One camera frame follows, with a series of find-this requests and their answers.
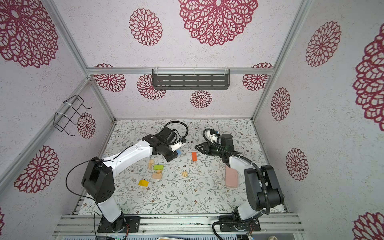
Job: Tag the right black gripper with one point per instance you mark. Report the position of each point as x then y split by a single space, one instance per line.
206 146

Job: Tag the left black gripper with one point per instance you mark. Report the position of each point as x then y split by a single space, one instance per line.
170 158

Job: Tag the red-orange wooden block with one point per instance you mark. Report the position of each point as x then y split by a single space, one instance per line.
194 157

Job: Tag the lime green wooden block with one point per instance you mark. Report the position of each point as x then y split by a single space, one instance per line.
158 167

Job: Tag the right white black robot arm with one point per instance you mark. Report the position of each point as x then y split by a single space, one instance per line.
262 186

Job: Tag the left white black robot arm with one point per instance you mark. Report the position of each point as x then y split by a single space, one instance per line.
98 179

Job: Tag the natural wood block pair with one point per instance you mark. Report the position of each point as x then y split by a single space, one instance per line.
151 164

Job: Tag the natural wood arch block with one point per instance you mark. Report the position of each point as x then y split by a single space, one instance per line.
157 175

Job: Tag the pink sponge block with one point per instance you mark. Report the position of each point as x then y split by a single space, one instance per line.
231 178

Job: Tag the yellow wooden block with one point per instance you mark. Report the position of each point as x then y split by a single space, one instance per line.
143 183

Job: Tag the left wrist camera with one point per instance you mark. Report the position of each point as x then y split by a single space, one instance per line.
177 146

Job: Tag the dark grey wall shelf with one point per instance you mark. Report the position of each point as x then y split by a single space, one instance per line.
191 81

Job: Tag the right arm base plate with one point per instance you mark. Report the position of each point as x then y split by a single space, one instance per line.
240 225

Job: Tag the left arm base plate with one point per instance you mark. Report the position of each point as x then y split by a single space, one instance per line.
128 224

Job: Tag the black wire wall rack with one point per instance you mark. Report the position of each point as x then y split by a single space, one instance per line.
84 121

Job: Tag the aluminium front rail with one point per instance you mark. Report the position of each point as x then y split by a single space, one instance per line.
186 224

